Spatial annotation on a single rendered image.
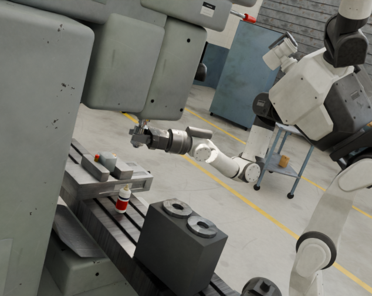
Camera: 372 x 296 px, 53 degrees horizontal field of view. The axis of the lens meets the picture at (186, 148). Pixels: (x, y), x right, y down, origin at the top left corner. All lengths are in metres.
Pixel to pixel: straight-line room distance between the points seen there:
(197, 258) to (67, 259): 0.44
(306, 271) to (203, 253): 0.56
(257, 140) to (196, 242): 0.64
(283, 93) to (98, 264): 0.85
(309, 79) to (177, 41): 0.45
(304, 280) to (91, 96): 1.01
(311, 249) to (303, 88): 0.57
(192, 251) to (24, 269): 0.43
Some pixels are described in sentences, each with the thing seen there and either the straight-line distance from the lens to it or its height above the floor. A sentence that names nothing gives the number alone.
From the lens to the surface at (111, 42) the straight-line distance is 1.00.
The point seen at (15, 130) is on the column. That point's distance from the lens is 0.85.
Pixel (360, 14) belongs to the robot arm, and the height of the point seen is 1.80.
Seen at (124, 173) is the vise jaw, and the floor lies 1.03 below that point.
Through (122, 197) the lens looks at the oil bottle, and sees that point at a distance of 1.37.
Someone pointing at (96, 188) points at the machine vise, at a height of 0.97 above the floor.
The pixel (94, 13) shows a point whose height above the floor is 1.58.
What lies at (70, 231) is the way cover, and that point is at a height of 0.87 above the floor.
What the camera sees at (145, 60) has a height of 1.50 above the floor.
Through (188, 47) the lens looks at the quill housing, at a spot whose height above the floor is 1.56.
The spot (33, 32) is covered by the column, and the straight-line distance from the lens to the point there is 0.80.
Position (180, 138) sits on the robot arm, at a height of 1.25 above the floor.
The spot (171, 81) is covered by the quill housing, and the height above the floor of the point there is 1.45.
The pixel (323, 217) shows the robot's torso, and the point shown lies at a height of 1.14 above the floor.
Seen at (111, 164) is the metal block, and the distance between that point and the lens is 1.48.
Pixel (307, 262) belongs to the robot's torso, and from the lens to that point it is 1.48.
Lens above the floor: 1.64
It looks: 18 degrees down
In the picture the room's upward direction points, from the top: 18 degrees clockwise
